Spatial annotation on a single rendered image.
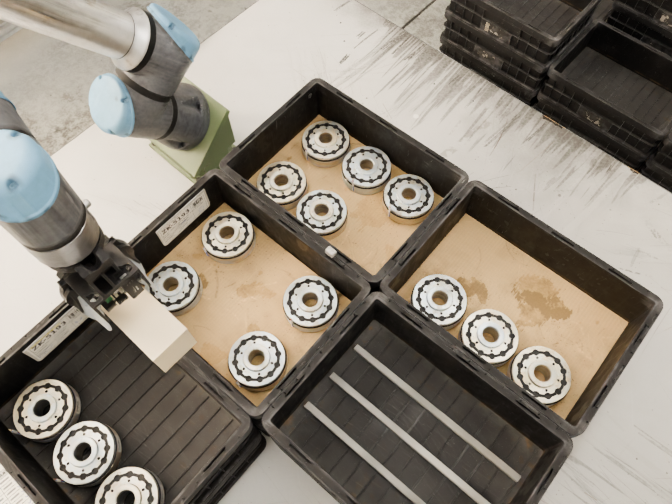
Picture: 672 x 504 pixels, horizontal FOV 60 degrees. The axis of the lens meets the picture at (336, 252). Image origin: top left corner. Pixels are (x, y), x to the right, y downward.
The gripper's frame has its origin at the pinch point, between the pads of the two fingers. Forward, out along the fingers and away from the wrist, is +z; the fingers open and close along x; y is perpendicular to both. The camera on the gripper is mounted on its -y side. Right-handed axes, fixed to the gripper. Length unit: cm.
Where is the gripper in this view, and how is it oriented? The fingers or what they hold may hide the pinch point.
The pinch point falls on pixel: (118, 294)
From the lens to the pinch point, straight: 89.6
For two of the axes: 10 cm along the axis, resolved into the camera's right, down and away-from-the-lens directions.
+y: 7.4, 6.0, -3.0
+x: 6.7, -6.7, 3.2
